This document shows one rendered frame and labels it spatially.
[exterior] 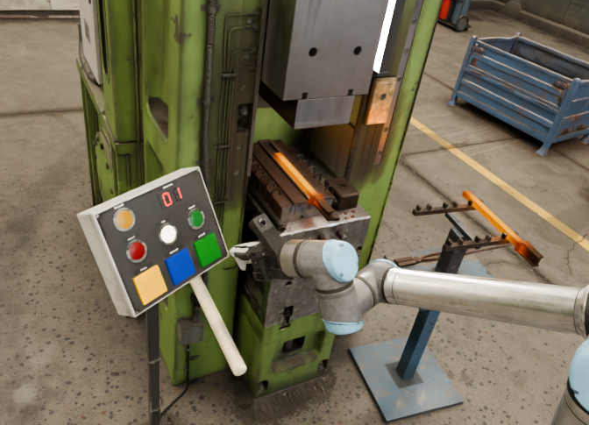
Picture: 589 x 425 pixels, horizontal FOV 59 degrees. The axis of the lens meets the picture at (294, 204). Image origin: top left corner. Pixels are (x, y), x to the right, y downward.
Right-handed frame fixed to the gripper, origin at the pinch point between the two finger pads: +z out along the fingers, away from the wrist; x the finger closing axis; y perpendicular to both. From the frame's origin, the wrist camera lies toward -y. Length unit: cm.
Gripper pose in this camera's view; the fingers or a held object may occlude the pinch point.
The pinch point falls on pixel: (232, 248)
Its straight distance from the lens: 138.5
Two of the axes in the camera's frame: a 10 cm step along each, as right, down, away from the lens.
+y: 2.8, 9.2, 2.6
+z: -7.5, 0.3, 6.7
